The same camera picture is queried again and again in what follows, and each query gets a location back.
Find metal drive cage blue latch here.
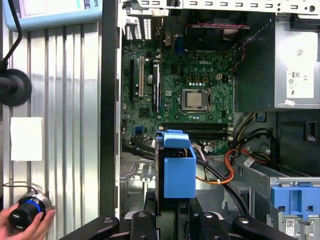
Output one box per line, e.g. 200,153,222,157
254,164,320,240

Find black open PC case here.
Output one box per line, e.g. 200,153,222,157
99,0,320,240

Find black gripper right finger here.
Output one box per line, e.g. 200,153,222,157
174,197,285,240

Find hard disk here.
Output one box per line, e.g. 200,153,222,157
154,129,198,217

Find person hand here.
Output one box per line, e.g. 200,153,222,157
0,202,56,240

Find black RAM slot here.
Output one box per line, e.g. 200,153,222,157
187,131,232,141
163,121,232,131

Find silver CPU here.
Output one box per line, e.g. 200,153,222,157
186,89,208,109

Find black round puck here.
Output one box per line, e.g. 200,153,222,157
0,68,33,108

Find green motherboard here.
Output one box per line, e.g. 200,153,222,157
120,34,236,157

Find white paper sheet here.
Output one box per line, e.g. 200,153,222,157
10,116,44,162

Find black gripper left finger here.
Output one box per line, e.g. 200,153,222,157
58,189,161,240

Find round black tool blue ring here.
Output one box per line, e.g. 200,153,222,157
8,191,54,233

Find red black twisted wire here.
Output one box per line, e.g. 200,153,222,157
186,22,251,30

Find grey power supply unit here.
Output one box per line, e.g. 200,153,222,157
234,12,320,113

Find black expansion slot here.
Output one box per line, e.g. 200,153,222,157
129,58,135,100

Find black yellow power wires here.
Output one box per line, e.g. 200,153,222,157
234,112,257,145

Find pale blue teach pendant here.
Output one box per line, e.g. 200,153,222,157
2,0,103,32

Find thin black tool wire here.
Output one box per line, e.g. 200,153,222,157
2,181,40,195

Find black case fan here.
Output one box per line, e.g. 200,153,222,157
186,22,251,48

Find orange yellow wire bundle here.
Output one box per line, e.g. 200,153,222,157
195,146,272,186

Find CPU socket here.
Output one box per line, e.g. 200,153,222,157
180,87,213,114

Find black teach pendant cable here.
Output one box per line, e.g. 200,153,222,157
0,0,24,73

